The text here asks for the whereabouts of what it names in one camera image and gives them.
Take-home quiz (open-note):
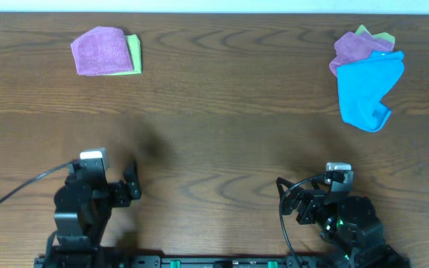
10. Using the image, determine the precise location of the purple cloth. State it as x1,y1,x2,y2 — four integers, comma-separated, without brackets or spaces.
329,31,395,77
71,26,133,76

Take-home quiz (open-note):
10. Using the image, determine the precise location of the blue cloth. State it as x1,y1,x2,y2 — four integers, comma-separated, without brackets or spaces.
337,51,404,133

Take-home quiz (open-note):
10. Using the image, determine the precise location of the folded green cloth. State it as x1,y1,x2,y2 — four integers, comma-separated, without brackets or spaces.
109,34,142,76

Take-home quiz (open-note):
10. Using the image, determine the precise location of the light green cloth in pile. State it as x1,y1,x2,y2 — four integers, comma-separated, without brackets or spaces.
355,25,395,44

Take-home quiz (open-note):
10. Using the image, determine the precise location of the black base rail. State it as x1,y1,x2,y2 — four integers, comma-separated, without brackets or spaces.
34,254,412,268

